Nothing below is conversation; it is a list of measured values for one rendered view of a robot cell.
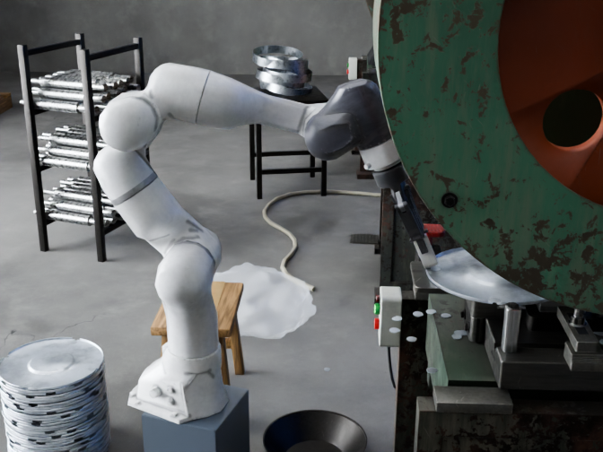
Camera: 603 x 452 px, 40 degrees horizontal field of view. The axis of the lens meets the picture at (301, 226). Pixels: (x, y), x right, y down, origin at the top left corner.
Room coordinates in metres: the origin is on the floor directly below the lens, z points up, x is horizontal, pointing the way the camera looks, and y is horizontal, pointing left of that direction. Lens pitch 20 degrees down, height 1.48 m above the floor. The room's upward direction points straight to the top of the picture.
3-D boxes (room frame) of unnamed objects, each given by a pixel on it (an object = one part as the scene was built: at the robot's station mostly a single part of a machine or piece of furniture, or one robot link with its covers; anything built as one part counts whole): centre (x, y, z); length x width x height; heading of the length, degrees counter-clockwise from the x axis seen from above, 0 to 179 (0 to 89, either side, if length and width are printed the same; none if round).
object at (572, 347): (1.42, -0.52, 0.76); 0.17 x 0.06 x 0.10; 177
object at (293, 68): (4.64, 0.09, 0.40); 0.45 x 0.40 x 0.79; 9
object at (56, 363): (2.10, 0.71, 0.28); 0.29 x 0.29 x 0.01
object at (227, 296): (2.39, 0.32, 0.16); 0.34 x 0.24 x 0.34; 177
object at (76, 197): (3.76, 0.98, 0.47); 0.46 x 0.43 x 0.95; 67
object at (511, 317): (1.41, -0.40, 0.75); 0.03 x 0.03 x 0.10; 87
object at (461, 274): (1.59, -0.40, 0.78); 0.29 x 0.29 x 0.01
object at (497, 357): (1.59, -0.53, 0.68); 0.45 x 0.30 x 0.06; 177
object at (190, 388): (1.64, 0.27, 0.52); 0.22 x 0.19 x 0.14; 70
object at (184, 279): (1.59, 0.24, 0.71); 0.18 x 0.11 x 0.25; 174
